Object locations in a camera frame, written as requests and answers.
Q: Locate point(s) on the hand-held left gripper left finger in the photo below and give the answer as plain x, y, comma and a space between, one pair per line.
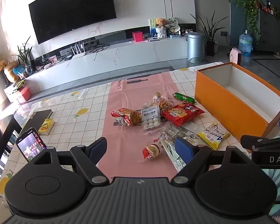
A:
99, 148

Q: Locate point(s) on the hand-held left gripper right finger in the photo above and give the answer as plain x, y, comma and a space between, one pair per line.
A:
184, 150

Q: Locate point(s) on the yellow snack packet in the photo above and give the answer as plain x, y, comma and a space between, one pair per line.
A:
212, 136

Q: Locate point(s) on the orange cardboard box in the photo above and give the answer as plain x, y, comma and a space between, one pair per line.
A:
224, 107

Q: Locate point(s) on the clear packet of white balls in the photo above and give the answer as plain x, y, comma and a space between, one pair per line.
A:
150, 116

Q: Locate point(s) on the long white wrapper packet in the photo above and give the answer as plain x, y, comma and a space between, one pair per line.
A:
171, 151

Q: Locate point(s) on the white flat snack packet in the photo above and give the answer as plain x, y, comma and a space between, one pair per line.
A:
191, 136

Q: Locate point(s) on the clear wrapped snack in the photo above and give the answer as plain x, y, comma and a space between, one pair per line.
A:
166, 133

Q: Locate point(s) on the small bun packet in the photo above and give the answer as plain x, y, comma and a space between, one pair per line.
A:
151, 151

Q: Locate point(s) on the red stick snack bag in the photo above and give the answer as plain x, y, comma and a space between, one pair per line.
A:
126, 116

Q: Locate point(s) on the brown chip snack bag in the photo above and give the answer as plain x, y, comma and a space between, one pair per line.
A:
164, 103

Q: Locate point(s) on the green sausage stick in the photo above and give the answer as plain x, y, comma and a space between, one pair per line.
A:
184, 97

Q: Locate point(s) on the yellow card pack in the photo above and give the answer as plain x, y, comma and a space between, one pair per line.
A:
46, 126

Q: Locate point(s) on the pink table runner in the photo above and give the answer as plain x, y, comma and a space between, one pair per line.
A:
128, 98

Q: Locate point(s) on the black book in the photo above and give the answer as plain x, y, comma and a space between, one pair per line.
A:
38, 116

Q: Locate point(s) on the smartphone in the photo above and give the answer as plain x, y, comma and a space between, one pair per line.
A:
29, 145

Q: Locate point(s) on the pink space heater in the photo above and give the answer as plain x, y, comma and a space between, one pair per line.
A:
235, 56

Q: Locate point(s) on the clear acrylic chair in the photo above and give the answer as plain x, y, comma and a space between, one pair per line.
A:
191, 60

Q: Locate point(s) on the blue water bottle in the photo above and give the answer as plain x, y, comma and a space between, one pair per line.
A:
245, 43

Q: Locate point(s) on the red gift box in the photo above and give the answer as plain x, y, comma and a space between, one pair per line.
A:
23, 95

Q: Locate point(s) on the white marble tv cabinet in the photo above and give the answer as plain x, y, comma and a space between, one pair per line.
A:
107, 56

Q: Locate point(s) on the grey sideboard cabinet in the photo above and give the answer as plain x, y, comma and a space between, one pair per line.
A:
268, 32

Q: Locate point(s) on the white router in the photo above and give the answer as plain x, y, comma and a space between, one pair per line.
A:
75, 55

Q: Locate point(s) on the dark wooden chair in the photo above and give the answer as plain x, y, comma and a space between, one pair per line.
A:
4, 130

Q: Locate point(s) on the potted plant in black pot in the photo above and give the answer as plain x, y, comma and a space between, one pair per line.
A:
210, 47

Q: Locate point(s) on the silver trash can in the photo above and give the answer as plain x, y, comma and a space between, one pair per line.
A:
195, 46

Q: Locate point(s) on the orange gourd ornament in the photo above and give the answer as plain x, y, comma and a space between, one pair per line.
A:
11, 73

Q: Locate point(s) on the red cube box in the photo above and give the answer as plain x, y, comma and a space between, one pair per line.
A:
138, 36

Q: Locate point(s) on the green leafy house plant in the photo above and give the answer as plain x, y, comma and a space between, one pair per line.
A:
25, 51

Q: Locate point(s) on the hanging green vine plant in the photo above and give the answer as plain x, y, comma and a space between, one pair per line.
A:
250, 4

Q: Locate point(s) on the teddy bear bouquet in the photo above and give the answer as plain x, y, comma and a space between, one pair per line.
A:
161, 26

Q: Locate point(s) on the round paper fan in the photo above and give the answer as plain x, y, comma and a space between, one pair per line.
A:
174, 24

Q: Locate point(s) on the blue printed box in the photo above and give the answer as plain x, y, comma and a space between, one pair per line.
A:
152, 26

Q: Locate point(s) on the black television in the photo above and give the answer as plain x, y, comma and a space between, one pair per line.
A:
72, 7

